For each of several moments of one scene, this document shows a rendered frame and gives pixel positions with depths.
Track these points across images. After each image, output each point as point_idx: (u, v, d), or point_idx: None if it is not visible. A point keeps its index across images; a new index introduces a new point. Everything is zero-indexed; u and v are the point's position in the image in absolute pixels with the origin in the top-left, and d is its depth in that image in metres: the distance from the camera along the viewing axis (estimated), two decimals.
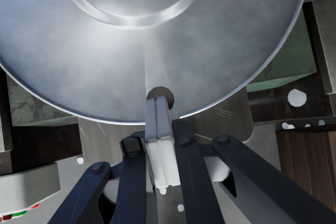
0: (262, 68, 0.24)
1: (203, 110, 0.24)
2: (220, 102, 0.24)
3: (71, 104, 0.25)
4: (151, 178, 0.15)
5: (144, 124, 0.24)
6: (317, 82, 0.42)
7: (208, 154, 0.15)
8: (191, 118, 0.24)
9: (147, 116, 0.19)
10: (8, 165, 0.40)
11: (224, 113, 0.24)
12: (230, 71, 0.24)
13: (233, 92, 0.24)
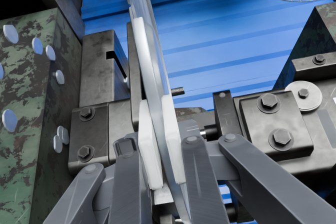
0: (159, 141, 0.19)
1: (144, 46, 0.18)
2: (150, 70, 0.18)
3: None
4: (145, 179, 0.15)
5: None
6: None
7: (215, 153, 0.15)
8: None
9: (141, 117, 0.19)
10: None
11: None
12: (152, 103, 0.20)
13: (147, 95, 0.18)
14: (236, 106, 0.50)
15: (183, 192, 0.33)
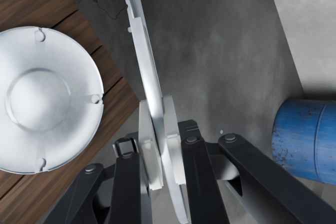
0: (159, 141, 0.19)
1: (144, 46, 0.18)
2: (150, 70, 0.18)
3: None
4: (145, 179, 0.15)
5: None
6: None
7: (214, 153, 0.15)
8: None
9: (140, 117, 0.19)
10: None
11: None
12: (151, 103, 0.20)
13: (148, 95, 0.18)
14: None
15: None
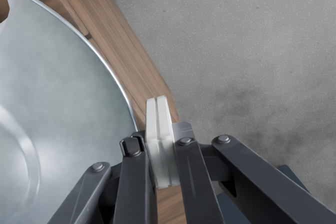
0: (136, 122, 0.23)
1: None
2: None
3: None
4: (151, 178, 0.15)
5: None
6: None
7: (208, 154, 0.15)
8: None
9: (147, 116, 0.19)
10: None
11: None
12: (121, 150, 0.23)
13: None
14: None
15: None
